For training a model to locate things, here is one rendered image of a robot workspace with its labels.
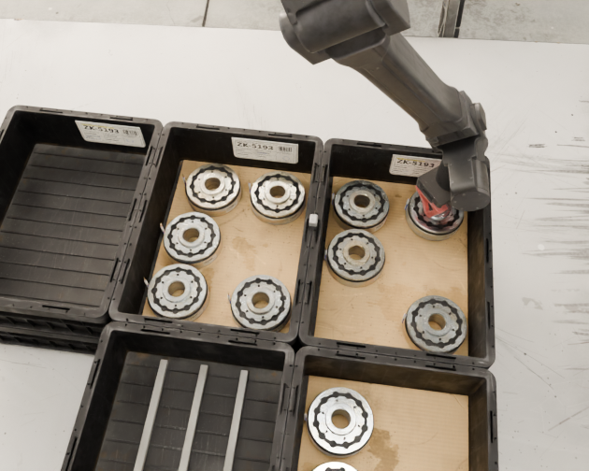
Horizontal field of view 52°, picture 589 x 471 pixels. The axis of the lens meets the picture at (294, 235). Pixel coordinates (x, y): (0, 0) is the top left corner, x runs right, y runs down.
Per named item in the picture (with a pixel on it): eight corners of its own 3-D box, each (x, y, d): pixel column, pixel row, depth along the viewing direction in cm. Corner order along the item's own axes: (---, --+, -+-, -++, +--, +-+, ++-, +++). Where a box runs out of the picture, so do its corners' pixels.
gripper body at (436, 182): (483, 185, 105) (498, 160, 99) (438, 211, 102) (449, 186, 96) (460, 159, 108) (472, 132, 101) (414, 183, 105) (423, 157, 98)
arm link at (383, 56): (378, -50, 54) (276, -4, 59) (387, 7, 53) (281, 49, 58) (487, 99, 91) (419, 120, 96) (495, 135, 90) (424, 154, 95)
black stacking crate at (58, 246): (35, 143, 126) (12, 106, 116) (175, 158, 124) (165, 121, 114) (-41, 321, 107) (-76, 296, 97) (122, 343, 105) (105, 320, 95)
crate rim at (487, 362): (324, 144, 114) (324, 136, 112) (486, 162, 112) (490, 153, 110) (296, 349, 95) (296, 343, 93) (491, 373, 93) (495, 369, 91)
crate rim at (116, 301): (167, 127, 116) (165, 120, 114) (323, 144, 114) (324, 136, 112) (109, 324, 97) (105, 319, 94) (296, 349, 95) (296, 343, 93)
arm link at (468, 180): (478, 96, 88) (421, 113, 92) (484, 160, 82) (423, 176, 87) (499, 142, 97) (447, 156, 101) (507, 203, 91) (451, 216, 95)
